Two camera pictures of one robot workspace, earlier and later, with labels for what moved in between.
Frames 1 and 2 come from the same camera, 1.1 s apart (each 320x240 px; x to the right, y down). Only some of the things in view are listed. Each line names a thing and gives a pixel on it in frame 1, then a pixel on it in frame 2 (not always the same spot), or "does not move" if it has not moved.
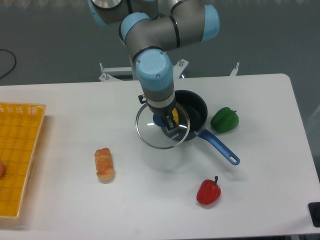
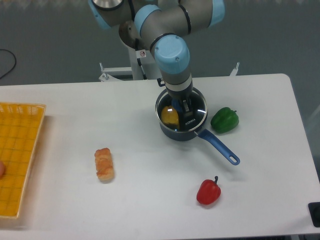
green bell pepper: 225,120 does not move
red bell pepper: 208,191 does not move
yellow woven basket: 20,126 does not move
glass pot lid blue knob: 152,130 to 171,115
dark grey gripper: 166,110 to 182,96
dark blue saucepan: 193,111 does not move
